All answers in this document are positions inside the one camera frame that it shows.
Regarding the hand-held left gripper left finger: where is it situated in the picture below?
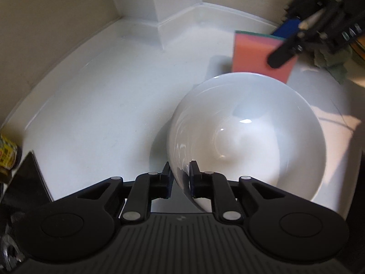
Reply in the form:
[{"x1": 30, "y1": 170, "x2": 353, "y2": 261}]
[{"x1": 77, "y1": 161, "x2": 173, "y2": 224}]

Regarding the green cloth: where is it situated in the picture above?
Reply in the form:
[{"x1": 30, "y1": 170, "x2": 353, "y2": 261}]
[{"x1": 312, "y1": 46, "x2": 354, "y2": 84}]

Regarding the checkered lid sauce jar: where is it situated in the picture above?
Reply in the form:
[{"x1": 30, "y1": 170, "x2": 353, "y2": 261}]
[{"x1": 0, "y1": 133, "x2": 19, "y2": 177}]

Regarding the gas burner pan support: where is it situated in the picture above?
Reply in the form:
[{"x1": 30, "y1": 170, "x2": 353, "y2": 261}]
[{"x1": 0, "y1": 211, "x2": 26, "y2": 274}]

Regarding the pink and green sponge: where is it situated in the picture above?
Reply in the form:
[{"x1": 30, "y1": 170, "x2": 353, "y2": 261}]
[{"x1": 231, "y1": 30, "x2": 298, "y2": 84}]

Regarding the black glass gas stove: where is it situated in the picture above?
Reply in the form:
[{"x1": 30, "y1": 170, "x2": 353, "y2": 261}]
[{"x1": 0, "y1": 151, "x2": 53, "y2": 220}]

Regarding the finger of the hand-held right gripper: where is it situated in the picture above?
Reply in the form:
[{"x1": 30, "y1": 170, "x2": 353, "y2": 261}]
[
  {"x1": 266, "y1": 26, "x2": 337, "y2": 69},
  {"x1": 274, "y1": 0, "x2": 328, "y2": 39}
]

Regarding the white bowl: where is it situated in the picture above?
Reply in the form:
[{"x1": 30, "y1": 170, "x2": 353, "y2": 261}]
[{"x1": 167, "y1": 72, "x2": 327, "y2": 213}]

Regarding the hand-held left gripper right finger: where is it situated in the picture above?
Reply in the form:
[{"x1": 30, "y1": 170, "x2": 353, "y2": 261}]
[{"x1": 189, "y1": 161, "x2": 286, "y2": 224}]

